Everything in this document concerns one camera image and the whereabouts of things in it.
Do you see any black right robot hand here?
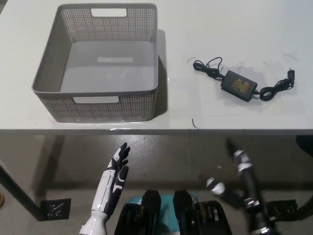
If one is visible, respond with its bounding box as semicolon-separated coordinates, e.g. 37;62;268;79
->
204;138;254;204

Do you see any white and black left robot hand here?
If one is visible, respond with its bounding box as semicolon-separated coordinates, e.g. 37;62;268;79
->
90;142;131;217

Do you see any black power adapter with cord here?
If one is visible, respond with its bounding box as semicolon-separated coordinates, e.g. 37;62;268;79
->
192;57;296;103

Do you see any black and teal robot torso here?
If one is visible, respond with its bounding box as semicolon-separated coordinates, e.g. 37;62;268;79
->
114;189;233;235

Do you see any black floor tape patch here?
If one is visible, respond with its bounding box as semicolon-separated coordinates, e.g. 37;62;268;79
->
40;197;72;220
268;199;298;221

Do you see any dark rounded floor object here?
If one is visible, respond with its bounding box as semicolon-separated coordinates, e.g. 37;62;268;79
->
295;134;313;155

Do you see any black table leg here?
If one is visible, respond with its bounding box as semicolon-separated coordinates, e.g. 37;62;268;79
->
0;159;42;221

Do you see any grey perforated plastic basket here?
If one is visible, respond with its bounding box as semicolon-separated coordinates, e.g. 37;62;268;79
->
31;2;159;123

